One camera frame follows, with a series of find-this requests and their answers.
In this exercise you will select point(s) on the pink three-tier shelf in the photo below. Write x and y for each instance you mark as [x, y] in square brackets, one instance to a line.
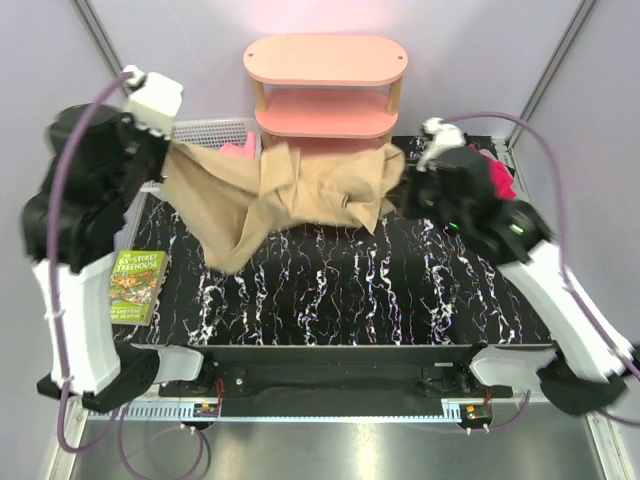
[326, 93]

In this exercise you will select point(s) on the green treehouse book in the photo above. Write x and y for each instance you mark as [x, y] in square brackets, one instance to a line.
[136, 282]

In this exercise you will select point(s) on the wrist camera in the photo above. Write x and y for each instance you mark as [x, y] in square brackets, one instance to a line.
[442, 137]
[154, 100]

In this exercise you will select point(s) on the magenta t-shirt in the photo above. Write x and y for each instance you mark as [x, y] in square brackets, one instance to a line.
[500, 176]

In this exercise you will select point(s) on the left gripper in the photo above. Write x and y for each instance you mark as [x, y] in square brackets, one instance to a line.
[126, 123]

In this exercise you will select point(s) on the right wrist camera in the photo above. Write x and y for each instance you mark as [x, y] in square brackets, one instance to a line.
[442, 137]

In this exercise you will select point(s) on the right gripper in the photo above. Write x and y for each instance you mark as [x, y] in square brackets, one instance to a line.
[405, 194]

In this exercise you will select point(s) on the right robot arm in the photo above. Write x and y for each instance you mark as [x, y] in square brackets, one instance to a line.
[587, 367]

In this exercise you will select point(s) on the white plastic basket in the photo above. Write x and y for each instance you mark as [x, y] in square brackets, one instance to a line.
[209, 133]

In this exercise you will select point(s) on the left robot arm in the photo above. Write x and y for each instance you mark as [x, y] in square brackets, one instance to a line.
[69, 228]

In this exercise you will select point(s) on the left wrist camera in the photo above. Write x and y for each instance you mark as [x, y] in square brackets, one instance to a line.
[154, 100]

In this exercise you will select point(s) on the black marble mat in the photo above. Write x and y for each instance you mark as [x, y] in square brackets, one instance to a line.
[406, 283]

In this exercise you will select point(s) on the pink t-shirt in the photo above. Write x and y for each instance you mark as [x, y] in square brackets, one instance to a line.
[246, 150]

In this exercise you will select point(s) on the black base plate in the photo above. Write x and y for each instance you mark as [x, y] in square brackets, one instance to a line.
[339, 383]

